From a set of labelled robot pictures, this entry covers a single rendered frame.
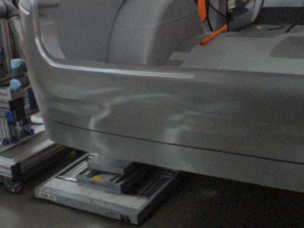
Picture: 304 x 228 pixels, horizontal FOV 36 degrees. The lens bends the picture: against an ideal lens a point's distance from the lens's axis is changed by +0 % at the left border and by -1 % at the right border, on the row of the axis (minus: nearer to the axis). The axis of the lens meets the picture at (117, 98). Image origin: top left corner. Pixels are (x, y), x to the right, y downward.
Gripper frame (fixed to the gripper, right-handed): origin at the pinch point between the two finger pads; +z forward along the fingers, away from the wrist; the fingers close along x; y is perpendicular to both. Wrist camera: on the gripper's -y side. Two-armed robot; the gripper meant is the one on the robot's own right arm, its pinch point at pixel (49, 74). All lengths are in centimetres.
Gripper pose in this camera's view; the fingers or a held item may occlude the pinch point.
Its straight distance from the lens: 322.0
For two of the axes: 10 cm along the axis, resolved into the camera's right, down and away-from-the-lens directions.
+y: -0.9, -9.5, -3.0
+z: 5.3, -3.0, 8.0
